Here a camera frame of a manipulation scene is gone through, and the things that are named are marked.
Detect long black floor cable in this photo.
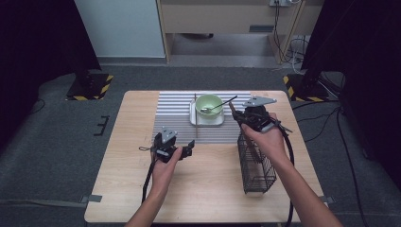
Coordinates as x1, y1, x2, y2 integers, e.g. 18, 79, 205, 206
335, 105, 371, 227

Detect black curtain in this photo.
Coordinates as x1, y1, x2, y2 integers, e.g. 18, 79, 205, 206
300, 0, 401, 183
0, 0, 102, 149

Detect person's right hand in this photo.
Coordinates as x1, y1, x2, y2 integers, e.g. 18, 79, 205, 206
240, 112, 288, 166

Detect thin black floor cable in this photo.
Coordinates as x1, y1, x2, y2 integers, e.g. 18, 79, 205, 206
28, 97, 46, 115

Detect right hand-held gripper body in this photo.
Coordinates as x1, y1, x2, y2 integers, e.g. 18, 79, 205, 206
241, 96, 278, 133

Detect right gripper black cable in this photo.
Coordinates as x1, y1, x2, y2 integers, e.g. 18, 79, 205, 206
277, 124, 296, 227

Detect metal spoon with black handle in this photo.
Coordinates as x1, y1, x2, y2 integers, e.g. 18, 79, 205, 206
200, 95, 238, 114

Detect brown wooden chopstick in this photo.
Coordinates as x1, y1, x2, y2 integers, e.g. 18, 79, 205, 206
193, 93, 199, 139
228, 101, 261, 164

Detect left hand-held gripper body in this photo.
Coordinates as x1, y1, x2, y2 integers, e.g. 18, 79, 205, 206
152, 126, 184, 164

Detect beige wooden cabinet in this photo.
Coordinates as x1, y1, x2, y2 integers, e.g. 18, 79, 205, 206
156, 0, 325, 65

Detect hanging black cables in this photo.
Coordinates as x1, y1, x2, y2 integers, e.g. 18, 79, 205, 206
272, 3, 311, 74

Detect black wire mesh basket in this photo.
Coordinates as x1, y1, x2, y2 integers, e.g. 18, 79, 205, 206
236, 131, 278, 195

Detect person's left hand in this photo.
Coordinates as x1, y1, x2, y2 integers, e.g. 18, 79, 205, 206
150, 147, 183, 197

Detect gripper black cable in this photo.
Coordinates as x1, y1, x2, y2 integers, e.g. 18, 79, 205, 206
138, 145, 159, 203
277, 124, 296, 227

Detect white square plate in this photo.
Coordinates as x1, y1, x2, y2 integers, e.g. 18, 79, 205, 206
189, 98, 226, 127

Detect grey power strip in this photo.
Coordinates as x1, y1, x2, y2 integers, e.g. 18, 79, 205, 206
269, 0, 293, 8

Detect grey striped placemat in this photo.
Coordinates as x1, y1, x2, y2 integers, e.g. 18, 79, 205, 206
152, 91, 253, 146

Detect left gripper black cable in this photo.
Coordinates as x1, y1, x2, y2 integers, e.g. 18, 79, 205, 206
138, 145, 159, 203

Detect green bowl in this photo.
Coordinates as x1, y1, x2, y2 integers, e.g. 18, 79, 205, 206
195, 94, 225, 120

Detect black stand base hazard stripes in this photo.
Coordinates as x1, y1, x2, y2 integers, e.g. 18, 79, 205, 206
65, 70, 114, 102
282, 73, 331, 103

